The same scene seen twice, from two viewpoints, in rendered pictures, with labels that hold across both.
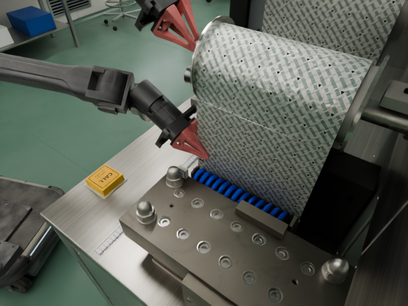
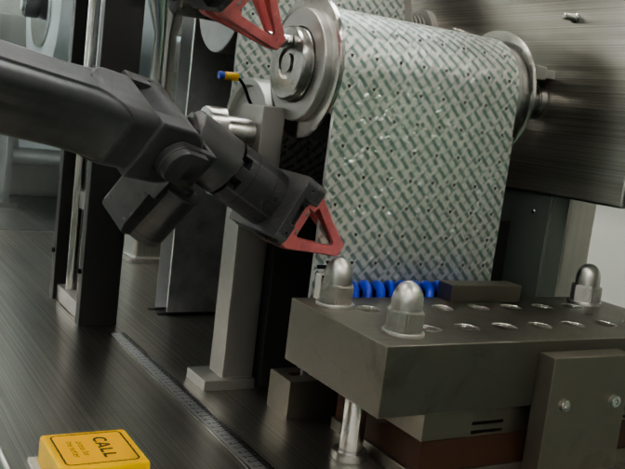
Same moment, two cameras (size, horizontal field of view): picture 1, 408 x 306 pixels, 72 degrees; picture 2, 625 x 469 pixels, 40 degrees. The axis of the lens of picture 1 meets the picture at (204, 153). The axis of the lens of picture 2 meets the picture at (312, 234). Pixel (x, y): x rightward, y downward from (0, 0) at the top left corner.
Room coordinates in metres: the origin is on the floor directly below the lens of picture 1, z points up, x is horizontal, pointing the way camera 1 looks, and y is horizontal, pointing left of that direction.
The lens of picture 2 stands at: (0.08, 0.79, 1.20)
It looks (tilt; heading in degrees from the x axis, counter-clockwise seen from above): 8 degrees down; 294
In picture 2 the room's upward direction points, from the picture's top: 7 degrees clockwise
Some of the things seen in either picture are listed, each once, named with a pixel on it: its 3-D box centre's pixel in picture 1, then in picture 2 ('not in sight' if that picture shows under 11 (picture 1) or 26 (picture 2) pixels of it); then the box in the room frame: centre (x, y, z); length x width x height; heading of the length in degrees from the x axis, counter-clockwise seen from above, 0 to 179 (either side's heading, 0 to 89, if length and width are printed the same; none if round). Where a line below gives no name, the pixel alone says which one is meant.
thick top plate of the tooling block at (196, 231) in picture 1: (231, 251); (503, 345); (0.24, -0.05, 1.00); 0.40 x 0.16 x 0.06; 55
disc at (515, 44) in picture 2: (362, 107); (489, 94); (0.33, -0.23, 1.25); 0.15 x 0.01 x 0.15; 145
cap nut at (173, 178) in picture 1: (173, 174); (338, 281); (0.37, 0.06, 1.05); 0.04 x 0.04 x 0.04
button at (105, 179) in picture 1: (105, 179); (93, 462); (0.48, 0.26, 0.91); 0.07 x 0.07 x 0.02; 55
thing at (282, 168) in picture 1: (249, 161); (415, 214); (0.35, -0.08, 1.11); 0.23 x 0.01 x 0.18; 55
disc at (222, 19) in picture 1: (215, 60); (305, 65); (0.47, -0.02, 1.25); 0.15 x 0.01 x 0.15; 145
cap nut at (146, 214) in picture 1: (144, 209); (406, 306); (0.29, 0.11, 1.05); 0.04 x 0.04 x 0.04
